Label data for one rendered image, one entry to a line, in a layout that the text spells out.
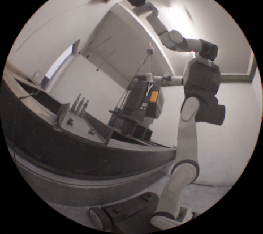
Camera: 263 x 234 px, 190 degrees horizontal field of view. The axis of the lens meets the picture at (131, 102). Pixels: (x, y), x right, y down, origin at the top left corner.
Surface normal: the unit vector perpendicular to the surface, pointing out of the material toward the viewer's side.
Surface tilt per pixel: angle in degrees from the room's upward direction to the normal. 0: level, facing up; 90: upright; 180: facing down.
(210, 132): 90
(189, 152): 90
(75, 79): 90
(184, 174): 90
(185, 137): 113
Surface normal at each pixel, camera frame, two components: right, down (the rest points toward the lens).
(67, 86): 0.67, 0.00
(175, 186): -0.68, -0.49
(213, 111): -0.80, -0.11
